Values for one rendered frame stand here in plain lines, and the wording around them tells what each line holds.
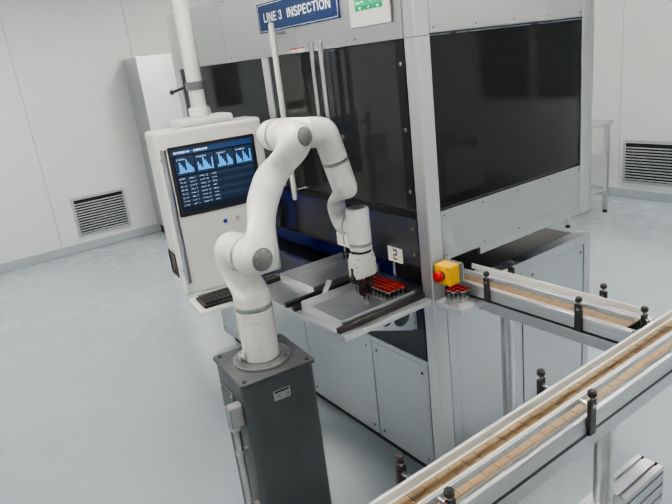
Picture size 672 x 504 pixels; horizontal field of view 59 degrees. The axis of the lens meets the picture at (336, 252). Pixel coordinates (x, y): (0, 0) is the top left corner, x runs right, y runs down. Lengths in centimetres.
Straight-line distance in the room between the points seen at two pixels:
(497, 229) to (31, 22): 575
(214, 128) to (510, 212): 132
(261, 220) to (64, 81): 556
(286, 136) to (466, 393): 131
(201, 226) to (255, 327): 98
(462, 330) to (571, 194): 81
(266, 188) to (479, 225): 89
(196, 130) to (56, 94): 456
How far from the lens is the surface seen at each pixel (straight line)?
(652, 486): 203
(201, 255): 281
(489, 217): 237
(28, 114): 714
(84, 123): 725
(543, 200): 263
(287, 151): 181
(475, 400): 260
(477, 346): 250
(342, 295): 234
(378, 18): 216
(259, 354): 194
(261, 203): 183
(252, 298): 186
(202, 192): 275
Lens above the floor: 177
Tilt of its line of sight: 18 degrees down
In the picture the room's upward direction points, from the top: 7 degrees counter-clockwise
